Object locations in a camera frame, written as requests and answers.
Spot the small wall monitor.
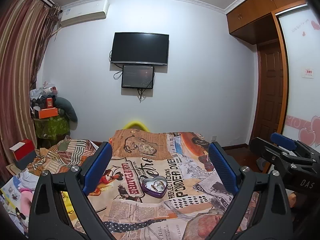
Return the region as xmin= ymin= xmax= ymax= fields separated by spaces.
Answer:
xmin=121 ymin=65 xmax=155 ymax=89

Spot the white wardrobe sliding door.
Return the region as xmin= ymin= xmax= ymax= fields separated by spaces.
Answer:
xmin=277 ymin=4 xmax=319 ymax=151

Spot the white air conditioner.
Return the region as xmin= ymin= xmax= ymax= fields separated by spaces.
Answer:
xmin=60 ymin=0 xmax=109 ymax=27

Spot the purple heart-shaped tin box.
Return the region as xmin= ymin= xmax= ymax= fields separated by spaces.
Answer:
xmin=141 ymin=176 xmax=168 ymax=198

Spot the yellow plastic chair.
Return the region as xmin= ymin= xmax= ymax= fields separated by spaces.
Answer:
xmin=123 ymin=121 xmax=150 ymax=132

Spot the orange box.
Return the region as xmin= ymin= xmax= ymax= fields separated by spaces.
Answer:
xmin=35 ymin=108 xmax=59 ymax=119

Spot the grey plush pillow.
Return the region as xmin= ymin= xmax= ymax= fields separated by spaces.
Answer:
xmin=54 ymin=97 xmax=78 ymax=122

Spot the striped red curtain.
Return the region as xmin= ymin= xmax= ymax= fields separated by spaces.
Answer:
xmin=1 ymin=0 xmax=61 ymax=182

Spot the brown wooden door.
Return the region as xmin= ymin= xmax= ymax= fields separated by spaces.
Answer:
xmin=251 ymin=42 xmax=283 ymax=141

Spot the wooden upper cabinet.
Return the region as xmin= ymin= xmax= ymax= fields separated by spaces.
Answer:
xmin=227 ymin=0 xmax=303 ymax=44

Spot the black wall television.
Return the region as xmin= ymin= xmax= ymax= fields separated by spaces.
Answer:
xmin=110 ymin=32 xmax=169 ymax=66

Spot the green patterned cloth pile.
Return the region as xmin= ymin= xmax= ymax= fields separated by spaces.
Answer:
xmin=34 ymin=116 xmax=70 ymax=140

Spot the printed newspaper pattern bedspread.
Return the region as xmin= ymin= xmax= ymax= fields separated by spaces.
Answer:
xmin=0 ymin=128 xmax=263 ymax=240

